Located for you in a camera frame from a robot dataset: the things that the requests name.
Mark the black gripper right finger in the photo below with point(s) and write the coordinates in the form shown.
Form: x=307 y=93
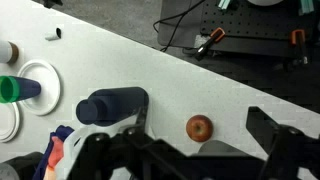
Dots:
x=263 y=125

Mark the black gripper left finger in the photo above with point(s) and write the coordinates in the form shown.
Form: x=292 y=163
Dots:
x=141 y=120

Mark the navy water bottle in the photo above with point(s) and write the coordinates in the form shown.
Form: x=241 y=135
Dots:
x=113 y=105

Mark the red apple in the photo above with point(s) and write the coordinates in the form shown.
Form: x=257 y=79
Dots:
x=199 y=128

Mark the blue cloth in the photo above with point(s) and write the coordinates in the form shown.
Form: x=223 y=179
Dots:
x=63 y=131

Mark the orange cloth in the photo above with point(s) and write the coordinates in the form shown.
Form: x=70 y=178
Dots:
x=56 y=155

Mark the black perforated breadboard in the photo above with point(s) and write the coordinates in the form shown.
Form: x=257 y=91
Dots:
x=253 y=23

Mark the white plate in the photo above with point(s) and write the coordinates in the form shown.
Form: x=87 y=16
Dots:
x=41 y=71
x=8 y=125

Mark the navy plastic cup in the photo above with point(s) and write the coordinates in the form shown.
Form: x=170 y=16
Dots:
x=30 y=89

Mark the small white tube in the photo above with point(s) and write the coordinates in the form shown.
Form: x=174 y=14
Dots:
x=52 y=36

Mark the green plastic cup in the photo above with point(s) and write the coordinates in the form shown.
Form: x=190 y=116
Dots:
x=7 y=89

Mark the teal plastic bracket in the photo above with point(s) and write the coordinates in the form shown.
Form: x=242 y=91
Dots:
x=306 y=6
x=224 y=4

